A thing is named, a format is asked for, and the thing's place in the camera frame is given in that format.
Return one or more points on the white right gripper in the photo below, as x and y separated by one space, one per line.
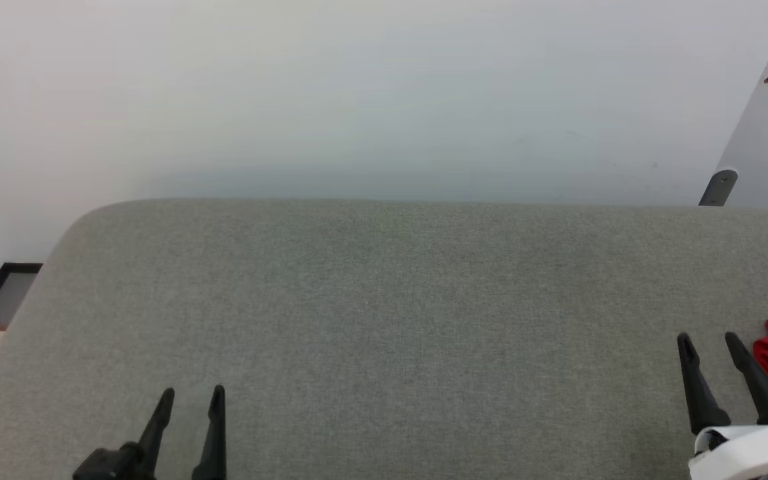
757 453

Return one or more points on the framed wall panel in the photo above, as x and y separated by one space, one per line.
5 293

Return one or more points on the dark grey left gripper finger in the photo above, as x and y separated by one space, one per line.
212 440
155 433

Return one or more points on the grey fabric sofa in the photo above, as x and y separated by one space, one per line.
384 320

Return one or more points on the grey metal bracket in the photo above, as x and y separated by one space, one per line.
719 188

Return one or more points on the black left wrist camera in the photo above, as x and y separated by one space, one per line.
107 465

